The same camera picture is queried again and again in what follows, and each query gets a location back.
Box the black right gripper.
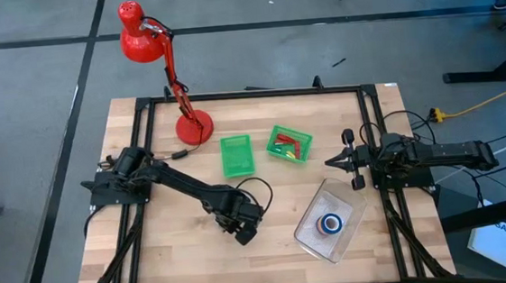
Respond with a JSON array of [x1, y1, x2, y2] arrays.
[[322, 126, 378, 195]]

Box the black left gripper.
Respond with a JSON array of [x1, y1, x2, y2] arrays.
[[213, 192, 268, 249]]

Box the clear plastic bin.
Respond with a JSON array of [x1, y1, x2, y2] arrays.
[[289, 173, 373, 268]]

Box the blue tape roll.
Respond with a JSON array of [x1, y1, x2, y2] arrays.
[[315, 211, 345, 238]]

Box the green plastic slotted basket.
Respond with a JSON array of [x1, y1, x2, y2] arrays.
[[263, 122, 316, 168], [218, 133, 258, 180]]

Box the black desk leg base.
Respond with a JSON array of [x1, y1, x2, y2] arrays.
[[439, 40, 506, 87]]

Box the white printed box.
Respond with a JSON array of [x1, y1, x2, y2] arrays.
[[464, 218, 506, 280]]

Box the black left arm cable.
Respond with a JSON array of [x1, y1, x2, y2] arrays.
[[235, 174, 276, 217]]

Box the black lamp cord with switch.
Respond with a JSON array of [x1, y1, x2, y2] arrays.
[[144, 113, 208, 164]]

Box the black aluminium table frame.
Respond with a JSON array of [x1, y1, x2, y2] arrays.
[[60, 66, 459, 283]]

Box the yellow extension cord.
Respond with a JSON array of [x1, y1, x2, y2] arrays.
[[427, 75, 506, 125]]

